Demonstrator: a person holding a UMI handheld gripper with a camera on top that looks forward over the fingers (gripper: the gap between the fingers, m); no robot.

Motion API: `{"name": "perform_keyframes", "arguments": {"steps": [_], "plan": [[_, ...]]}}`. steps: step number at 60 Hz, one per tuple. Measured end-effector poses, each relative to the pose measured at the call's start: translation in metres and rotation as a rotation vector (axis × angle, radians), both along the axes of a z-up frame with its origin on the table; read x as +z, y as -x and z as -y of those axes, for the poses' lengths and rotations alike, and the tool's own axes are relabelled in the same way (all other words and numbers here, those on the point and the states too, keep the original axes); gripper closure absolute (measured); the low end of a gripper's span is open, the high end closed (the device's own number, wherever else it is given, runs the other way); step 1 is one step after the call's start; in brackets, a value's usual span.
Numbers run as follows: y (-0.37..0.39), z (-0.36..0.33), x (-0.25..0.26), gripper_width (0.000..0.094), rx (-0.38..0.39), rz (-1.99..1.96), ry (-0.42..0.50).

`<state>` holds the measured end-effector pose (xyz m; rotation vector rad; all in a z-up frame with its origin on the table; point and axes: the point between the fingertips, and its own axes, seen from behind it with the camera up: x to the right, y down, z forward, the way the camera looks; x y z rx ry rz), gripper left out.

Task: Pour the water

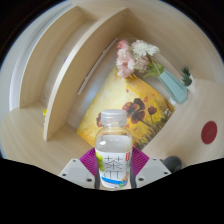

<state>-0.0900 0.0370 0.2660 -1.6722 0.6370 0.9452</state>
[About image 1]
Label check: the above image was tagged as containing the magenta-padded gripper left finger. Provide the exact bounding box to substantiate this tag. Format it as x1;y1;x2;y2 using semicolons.
58;147;101;189

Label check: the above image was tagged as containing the light wooden shelf unit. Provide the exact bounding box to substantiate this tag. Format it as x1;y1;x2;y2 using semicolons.
18;4;129;142

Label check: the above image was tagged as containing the small potted green plant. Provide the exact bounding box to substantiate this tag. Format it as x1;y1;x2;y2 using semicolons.
180;65;197;94

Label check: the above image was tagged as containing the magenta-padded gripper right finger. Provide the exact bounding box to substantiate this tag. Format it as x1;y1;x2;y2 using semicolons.
128;147;172;189

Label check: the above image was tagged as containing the clear plastic drink bottle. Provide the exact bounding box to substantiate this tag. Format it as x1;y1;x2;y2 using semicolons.
94;109;134;190

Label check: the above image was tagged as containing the teal faceted vase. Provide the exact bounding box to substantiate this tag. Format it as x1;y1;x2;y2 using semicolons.
157;69;189;104

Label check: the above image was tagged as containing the pink and white flower bouquet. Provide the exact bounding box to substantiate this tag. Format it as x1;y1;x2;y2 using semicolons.
115;39;165;79

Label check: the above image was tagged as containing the yellow poppy flower painting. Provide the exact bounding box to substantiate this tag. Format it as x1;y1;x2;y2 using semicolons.
76;65;177;151

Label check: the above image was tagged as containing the grey cup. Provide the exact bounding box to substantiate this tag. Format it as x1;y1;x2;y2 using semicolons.
162;155;183;174

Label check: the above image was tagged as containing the white light strip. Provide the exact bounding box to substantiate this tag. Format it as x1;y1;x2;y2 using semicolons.
77;46;119;96

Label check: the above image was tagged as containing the flat round red coaster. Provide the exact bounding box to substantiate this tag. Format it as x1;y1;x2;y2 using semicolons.
200;120;218;145

